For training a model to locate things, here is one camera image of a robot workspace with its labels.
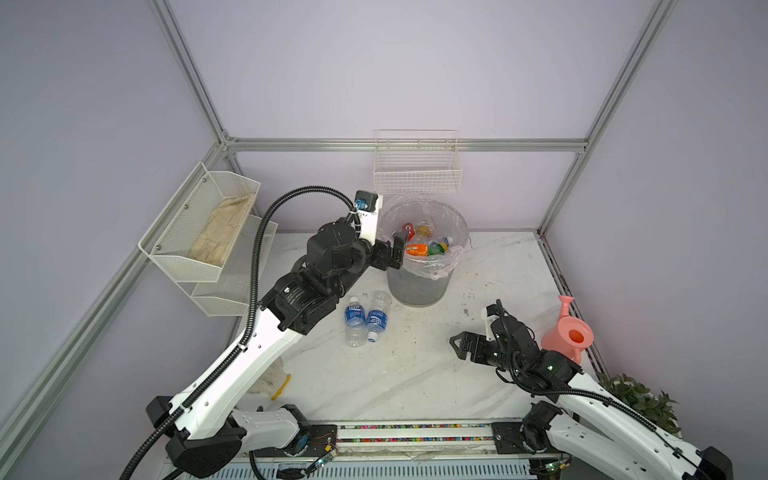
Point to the white-cap blue label bottle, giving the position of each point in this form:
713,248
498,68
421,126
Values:
355,323

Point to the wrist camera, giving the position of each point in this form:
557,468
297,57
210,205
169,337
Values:
491,313
367,207

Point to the white mesh lower shelf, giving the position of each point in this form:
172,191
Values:
230,295

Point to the red label purple-cap bottle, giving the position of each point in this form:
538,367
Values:
409,229

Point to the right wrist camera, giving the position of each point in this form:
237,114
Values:
491,313

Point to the pink watering can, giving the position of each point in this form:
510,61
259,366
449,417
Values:
570,336

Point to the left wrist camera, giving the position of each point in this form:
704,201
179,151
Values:
367,207

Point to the potted green plant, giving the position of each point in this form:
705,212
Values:
656,407

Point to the yellow-cap clear bottle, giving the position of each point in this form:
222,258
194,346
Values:
418,244

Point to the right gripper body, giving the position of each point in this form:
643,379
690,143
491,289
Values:
487,352

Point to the beige cloth in shelf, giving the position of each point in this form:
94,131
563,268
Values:
214,243

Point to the green plastic bottle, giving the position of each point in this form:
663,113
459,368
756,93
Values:
439,245

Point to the white mesh shelf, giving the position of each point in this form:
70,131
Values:
230,295
194,236

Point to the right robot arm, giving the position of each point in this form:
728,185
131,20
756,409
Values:
575,415

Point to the white mesh upper shelf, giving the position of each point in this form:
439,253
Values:
194,236

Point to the capless blue label bottle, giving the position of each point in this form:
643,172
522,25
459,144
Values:
378,316

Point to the clear plastic bin liner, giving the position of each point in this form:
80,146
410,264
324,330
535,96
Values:
444,220

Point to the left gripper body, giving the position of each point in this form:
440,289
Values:
378,258

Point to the white wire wall basket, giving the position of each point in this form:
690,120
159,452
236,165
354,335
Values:
412,161

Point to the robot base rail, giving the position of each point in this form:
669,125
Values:
410,438

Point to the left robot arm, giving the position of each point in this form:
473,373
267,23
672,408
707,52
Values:
206,430

